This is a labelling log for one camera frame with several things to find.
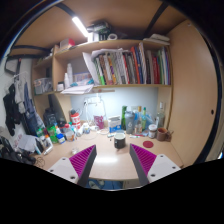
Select black mug white inside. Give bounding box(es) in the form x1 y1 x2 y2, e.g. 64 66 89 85
113 132 127 149

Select black box device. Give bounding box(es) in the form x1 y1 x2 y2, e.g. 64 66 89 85
43 108 58 129

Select white jar blue lid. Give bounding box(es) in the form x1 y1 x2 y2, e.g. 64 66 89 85
55 133 67 145

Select magenta pouch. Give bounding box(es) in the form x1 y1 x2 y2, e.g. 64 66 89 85
93 115 105 130

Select green plastic jar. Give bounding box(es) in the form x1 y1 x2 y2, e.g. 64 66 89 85
46 124 59 144

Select clear glass bottle white cap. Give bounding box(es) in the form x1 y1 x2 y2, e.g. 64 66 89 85
156 109 166 129

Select green glass bottle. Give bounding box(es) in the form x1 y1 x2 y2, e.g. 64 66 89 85
121 105 128 131

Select grey shaker bottle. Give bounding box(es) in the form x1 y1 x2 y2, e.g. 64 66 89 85
124 110 136 135

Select hanging dark clothes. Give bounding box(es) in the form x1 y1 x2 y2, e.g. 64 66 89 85
2 71 42 138

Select red and white canister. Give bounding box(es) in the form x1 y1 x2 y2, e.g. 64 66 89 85
70 112 82 130

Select white LED light bar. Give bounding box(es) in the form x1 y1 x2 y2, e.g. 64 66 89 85
71 16 90 38

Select flat round red coaster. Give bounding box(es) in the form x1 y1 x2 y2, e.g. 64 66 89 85
142 140 155 149

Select white wall power outlet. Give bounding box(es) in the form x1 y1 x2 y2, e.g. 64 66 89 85
84 97 101 105

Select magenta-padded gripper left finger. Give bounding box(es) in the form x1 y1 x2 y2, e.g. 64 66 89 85
47 144 98 188

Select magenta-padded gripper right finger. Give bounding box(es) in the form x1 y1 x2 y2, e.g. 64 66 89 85
128 143 183 187

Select brown ceramic mug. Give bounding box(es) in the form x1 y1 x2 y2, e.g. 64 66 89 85
156 127 172 142

